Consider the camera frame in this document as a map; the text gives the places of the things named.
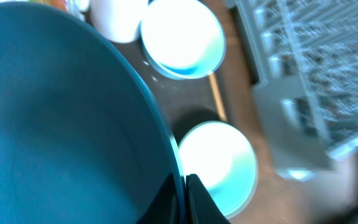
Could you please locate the wooden chopstick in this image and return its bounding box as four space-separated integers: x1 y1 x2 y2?
208 73 227 122

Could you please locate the white paper cup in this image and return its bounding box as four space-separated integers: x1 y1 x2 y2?
89 0 149 44

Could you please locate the brown serving tray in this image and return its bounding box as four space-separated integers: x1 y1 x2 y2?
115 1 266 148

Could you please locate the grey dishwasher rack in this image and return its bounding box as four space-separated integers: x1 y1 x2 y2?
224 0 358 180

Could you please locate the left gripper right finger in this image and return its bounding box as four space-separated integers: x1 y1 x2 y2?
185 174 230 224

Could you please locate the yellow green snack wrapper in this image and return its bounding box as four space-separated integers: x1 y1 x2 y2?
29 0 67 12

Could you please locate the light blue bowl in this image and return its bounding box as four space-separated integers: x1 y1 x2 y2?
140 0 226 80

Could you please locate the mint green bowl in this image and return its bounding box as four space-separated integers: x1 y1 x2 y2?
178 121 259 219

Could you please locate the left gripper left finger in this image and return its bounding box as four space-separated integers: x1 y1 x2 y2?
137 174 179 224

